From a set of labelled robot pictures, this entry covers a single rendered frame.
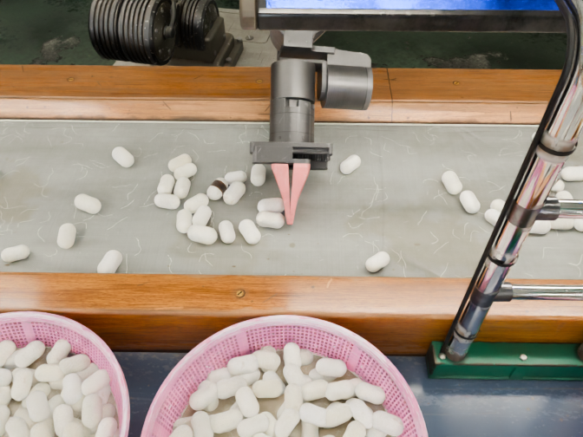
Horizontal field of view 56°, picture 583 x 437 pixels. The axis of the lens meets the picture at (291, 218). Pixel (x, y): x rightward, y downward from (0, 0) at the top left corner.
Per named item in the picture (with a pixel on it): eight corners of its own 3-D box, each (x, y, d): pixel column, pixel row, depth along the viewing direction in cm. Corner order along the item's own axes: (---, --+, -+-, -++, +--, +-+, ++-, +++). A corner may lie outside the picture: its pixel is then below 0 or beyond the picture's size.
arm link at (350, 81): (277, 23, 74) (284, -1, 66) (359, 29, 76) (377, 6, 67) (274, 112, 75) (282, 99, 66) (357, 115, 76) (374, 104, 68)
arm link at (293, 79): (269, 63, 73) (273, 48, 67) (320, 67, 74) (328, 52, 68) (267, 115, 72) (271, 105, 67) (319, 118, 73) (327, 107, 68)
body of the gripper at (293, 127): (332, 158, 67) (334, 97, 67) (249, 156, 67) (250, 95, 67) (330, 165, 73) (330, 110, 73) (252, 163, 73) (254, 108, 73)
